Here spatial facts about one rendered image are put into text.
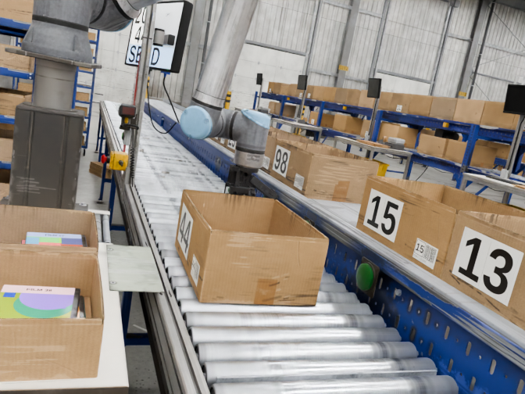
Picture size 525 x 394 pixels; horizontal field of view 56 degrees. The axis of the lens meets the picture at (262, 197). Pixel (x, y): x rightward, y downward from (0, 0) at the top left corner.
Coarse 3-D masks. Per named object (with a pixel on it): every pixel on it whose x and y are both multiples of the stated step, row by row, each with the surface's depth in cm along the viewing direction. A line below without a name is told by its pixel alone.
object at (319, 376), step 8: (224, 376) 84; (232, 376) 85; (240, 376) 85; (248, 376) 85; (256, 376) 86; (264, 376) 86; (272, 376) 87; (280, 376) 87; (288, 376) 88; (296, 376) 88; (304, 376) 89; (312, 376) 90; (320, 376) 90; (328, 376) 91; (336, 376) 91; (344, 376) 92; (352, 376) 93; (360, 376) 93; (368, 376) 94; (376, 376) 95; (384, 376) 95; (392, 376) 96; (400, 376) 97; (408, 376) 97
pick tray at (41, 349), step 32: (0, 256) 94; (32, 256) 96; (64, 256) 98; (96, 256) 98; (0, 288) 95; (96, 288) 92; (0, 320) 69; (32, 320) 71; (64, 320) 73; (96, 320) 74; (0, 352) 70; (32, 352) 72; (64, 352) 74; (96, 352) 76
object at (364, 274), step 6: (360, 264) 130; (366, 264) 128; (360, 270) 129; (366, 270) 127; (372, 270) 126; (360, 276) 129; (366, 276) 126; (372, 276) 126; (360, 282) 129; (366, 282) 126; (372, 282) 126; (360, 288) 129; (366, 288) 127
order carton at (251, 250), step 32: (192, 192) 143; (192, 224) 124; (224, 224) 149; (256, 224) 152; (288, 224) 140; (192, 256) 121; (224, 256) 109; (256, 256) 111; (288, 256) 114; (320, 256) 117; (224, 288) 111; (256, 288) 113; (288, 288) 116
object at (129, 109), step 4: (124, 104) 199; (128, 104) 203; (120, 108) 199; (124, 108) 197; (128, 108) 198; (132, 108) 198; (136, 108) 200; (120, 112) 198; (124, 112) 198; (128, 112) 198; (132, 112) 199; (120, 116) 205; (124, 116) 201; (128, 116) 200; (132, 116) 199; (124, 120) 203; (128, 120) 204; (120, 124) 203; (120, 128) 206; (124, 128) 206; (128, 128) 205
